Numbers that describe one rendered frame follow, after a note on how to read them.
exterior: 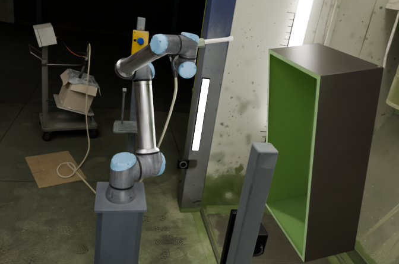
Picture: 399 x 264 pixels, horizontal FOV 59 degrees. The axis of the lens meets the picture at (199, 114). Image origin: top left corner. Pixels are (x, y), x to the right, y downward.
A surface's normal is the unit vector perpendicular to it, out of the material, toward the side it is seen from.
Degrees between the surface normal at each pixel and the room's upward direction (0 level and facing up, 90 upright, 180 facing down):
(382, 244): 57
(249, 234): 90
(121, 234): 90
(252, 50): 90
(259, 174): 90
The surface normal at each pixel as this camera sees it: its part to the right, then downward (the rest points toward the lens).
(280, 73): 0.24, 0.38
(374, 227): -0.73, -0.55
